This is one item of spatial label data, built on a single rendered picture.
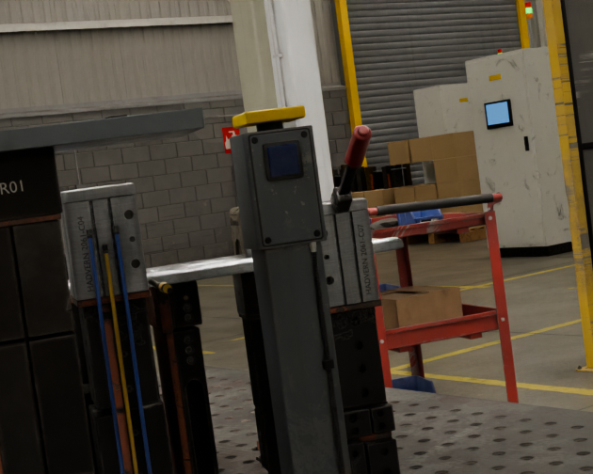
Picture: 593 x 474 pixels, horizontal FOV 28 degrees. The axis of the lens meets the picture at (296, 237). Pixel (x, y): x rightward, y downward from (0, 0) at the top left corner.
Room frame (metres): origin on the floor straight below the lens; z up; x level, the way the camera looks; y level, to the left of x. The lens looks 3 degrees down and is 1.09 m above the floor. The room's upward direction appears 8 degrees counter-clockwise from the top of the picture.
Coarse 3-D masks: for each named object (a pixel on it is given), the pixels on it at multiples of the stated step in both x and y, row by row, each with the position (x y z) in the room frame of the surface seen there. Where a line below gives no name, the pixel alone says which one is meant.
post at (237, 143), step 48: (240, 144) 1.13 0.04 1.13; (240, 192) 1.16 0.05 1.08; (288, 192) 1.12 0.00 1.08; (288, 240) 1.12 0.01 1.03; (288, 288) 1.12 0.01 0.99; (288, 336) 1.12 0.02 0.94; (288, 384) 1.12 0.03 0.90; (336, 384) 1.13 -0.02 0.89; (288, 432) 1.12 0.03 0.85; (336, 432) 1.13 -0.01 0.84
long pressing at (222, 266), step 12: (372, 240) 1.44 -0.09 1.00; (384, 240) 1.44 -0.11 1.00; (396, 240) 1.44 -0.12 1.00; (180, 264) 1.51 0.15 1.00; (192, 264) 1.49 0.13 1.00; (204, 264) 1.45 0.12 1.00; (216, 264) 1.38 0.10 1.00; (228, 264) 1.38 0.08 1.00; (240, 264) 1.39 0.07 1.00; (252, 264) 1.39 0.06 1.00; (156, 276) 1.36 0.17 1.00; (168, 276) 1.37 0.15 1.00; (180, 276) 1.37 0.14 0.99; (192, 276) 1.37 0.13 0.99; (204, 276) 1.38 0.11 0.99; (216, 276) 1.38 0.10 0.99
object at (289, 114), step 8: (248, 112) 1.12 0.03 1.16; (256, 112) 1.12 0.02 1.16; (264, 112) 1.12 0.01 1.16; (272, 112) 1.12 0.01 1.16; (280, 112) 1.13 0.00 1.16; (288, 112) 1.13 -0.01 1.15; (296, 112) 1.13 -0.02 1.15; (304, 112) 1.13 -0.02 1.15; (232, 120) 1.17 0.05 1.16; (240, 120) 1.14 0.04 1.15; (248, 120) 1.12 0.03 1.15; (256, 120) 1.12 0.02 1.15; (264, 120) 1.12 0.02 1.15; (272, 120) 1.12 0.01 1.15; (280, 120) 1.14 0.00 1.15; (288, 120) 1.16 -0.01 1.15; (256, 128) 1.15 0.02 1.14; (264, 128) 1.14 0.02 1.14; (272, 128) 1.14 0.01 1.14; (280, 128) 1.15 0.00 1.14
